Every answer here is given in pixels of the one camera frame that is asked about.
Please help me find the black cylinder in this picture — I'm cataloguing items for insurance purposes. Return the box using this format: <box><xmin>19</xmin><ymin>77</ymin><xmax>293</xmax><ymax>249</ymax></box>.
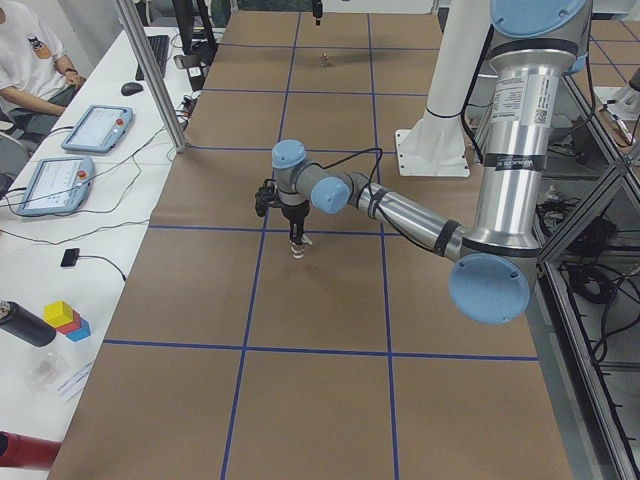
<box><xmin>1</xmin><ymin>300</ymin><xmax>56</xmax><ymax>347</ymax></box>

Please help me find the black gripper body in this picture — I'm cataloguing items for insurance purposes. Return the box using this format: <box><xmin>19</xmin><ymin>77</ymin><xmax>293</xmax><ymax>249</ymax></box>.
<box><xmin>282</xmin><ymin>203</ymin><xmax>310</xmax><ymax>241</ymax></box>

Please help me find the brown paper table mat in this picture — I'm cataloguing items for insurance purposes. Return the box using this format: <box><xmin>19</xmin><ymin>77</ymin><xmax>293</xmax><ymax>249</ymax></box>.
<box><xmin>51</xmin><ymin>12</ymin><xmax>572</xmax><ymax>479</ymax></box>

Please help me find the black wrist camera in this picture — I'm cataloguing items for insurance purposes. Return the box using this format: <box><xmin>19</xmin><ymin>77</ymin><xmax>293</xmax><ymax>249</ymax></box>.
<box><xmin>255</xmin><ymin>179</ymin><xmax>278</xmax><ymax>218</ymax></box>

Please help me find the lower blue teach pendant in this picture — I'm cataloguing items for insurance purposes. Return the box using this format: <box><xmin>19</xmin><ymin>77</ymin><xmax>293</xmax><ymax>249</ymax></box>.
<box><xmin>16</xmin><ymin>156</ymin><xmax>95</xmax><ymax>217</ymax></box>

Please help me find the blue teach pendant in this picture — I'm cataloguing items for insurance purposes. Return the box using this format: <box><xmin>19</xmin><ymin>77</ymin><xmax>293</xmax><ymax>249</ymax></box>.
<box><xmin>16</xmin><ymin>156</ymin><xmax>95</xmax><ymax>217</ymax></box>
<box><xmin>61</xmin><ymin>105</ymin><xmax>134</xmax><ymax>154</ymax></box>

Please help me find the red cylinder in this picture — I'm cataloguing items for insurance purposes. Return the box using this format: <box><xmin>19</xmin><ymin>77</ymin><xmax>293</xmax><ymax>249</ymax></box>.
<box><xmin>1</xmin><ymin>431</ymin><xmax>61</xmax><ymax>470</ymax></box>

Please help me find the white and chrome PPR valve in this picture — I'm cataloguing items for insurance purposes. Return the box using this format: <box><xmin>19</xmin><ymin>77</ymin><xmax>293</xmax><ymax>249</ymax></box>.
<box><xmin>291</xmin><ymin>235</ymin><xmax>313</xmax><ymax>259</ymax></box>

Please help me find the small black box device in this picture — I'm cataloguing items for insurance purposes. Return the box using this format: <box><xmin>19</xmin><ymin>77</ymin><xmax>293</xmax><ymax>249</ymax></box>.
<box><xmin>60</xmin><ymin>248</ymin><xmax>80</xmax><ymax>268</ymax></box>

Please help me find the black computer mouse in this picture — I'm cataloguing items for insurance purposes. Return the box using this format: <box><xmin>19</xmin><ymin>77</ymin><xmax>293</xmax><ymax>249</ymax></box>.
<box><xmin>120</xmin><ymin>82</ymin><xmax>144</xmax><ymax>97</ymax></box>

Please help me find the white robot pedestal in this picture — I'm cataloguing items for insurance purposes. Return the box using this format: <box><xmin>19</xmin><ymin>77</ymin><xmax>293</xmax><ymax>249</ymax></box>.
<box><xmin>396</xmin><ymin>0</ymin><xmax>490</xmax><ymax>177</ymax></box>

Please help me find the yellow block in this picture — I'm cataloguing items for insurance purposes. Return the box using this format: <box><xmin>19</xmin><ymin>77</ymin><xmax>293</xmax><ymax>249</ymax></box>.
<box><xmin>44</xmin><ymin>301</ymin><xmax>74</xmax><ymax>328</ymax></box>

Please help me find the black keyboard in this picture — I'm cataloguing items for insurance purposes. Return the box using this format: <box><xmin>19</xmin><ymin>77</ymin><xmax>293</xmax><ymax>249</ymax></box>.
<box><xmin>147</xmin><ymin>35</ymin><xmax>170</xmax><ymax>77</ymax></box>

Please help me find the person in white shirt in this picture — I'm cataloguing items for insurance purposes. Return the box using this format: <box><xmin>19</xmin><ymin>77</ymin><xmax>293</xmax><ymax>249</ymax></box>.
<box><xmin>1</xmin><ymin>1</ymin><xmax>85</xmax><ymax>142</ymax></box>

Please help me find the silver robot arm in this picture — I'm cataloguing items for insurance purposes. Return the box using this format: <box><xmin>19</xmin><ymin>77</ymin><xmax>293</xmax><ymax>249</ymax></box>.
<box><xmin>256</xmin><ymin>1</ymin><xmax>592</xmax><ymax>324</ymax></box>

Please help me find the red block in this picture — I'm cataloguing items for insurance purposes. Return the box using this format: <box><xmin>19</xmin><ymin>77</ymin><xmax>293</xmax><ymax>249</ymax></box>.
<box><xmin>56</xmin><ymin>310</ymin><xmax>82</xmax><ymax>335</ymax></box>

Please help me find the upper blue teach pendant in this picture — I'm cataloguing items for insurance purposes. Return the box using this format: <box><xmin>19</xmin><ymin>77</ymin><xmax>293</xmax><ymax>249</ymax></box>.
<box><xmin>61</xmin><ymin>105</ymin><xmax>134</xmax><ymax>154</ymax></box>

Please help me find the blue block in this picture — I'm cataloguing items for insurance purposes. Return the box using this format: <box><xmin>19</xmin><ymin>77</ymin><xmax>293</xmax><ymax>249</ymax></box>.
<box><xmin>65</xmin><ymin>318</ymin><xmax>91</xmax><ymax>342</ymax></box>

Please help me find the black camera cable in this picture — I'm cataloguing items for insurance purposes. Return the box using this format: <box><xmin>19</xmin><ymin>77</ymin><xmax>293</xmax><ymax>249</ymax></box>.
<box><xmin>324</xmin><ymin>147</ymin><xmax>451</xmax><ymax>251</ymax></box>

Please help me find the aluminium frame post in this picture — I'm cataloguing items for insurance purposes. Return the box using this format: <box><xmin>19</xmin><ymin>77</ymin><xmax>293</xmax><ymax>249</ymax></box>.
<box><xmin>114</xmin><ymin>0</ymin><xmax>186</xmax><ymax>153</ymax></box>

